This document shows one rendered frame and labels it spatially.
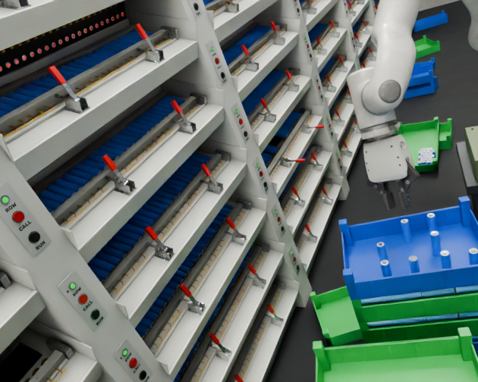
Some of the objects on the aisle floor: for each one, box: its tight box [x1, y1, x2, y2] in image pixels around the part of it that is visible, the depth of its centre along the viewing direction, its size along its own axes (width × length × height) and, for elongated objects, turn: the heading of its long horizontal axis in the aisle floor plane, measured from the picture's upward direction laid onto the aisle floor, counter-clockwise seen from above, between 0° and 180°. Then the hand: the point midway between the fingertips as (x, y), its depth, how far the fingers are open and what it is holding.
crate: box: [395, 118, 453, 150], centre depth 222 cm, size 30×20×8 cm
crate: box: [310, 286, 363, 347], centre depth 142 cm, size 30×20×8 cm
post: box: [0, 124, 173, 382], centre depth 75 cm, size 20×9×169 cm, turn 95°
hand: (397, 199), depth 95 cm, fingers open, 3 cm apart
